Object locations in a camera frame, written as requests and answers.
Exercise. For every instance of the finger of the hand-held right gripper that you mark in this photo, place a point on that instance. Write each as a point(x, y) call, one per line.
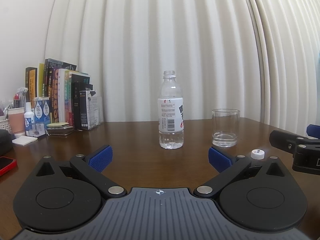
point(314, 131)
point(282, 138)

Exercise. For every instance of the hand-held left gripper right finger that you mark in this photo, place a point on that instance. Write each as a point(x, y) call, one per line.
point(220, 160)

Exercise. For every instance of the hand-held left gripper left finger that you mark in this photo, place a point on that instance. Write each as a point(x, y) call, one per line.
point(101, 158)

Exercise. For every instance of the white bottle cap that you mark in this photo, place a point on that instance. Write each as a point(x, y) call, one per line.
point(257, 154)

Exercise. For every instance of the clear drinking glass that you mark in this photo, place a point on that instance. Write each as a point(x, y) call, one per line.
point(225, 130)

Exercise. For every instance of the clear plastic water bottle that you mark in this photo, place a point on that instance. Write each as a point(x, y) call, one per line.
point(170, 115)

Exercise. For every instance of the small white plastic bottle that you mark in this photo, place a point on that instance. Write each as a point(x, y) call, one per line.
point(29, 118)

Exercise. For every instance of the flat metal tin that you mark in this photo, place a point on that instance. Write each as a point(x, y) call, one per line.
point(60, 131)

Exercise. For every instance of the black and white carton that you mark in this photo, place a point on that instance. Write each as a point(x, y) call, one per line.
point(90, 110)

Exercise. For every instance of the yellow sticky notes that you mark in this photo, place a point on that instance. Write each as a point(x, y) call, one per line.
point(57, 124)

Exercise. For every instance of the blue and white carton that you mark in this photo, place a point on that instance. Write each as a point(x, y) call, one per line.
point(42, 110)

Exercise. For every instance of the row of books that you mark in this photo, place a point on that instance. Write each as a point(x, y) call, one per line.
point(58, 92)

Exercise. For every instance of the white notepad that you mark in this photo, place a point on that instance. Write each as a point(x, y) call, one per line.
point(24, 140)

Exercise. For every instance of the pink paper cup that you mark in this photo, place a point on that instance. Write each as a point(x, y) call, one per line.
point(16, 122)

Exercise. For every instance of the red smartphone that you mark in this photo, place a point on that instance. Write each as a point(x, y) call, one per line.
point(6, 165)

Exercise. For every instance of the black case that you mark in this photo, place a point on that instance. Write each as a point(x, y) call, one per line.
point(5, 142)

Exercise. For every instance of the white plastic basket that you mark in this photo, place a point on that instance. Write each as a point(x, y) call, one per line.
point(5, 126)

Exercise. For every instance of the bundle of pens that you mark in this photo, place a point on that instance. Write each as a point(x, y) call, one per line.
point(20, 96)

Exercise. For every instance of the white pleated curtain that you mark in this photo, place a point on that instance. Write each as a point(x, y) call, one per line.
point(150, 30)

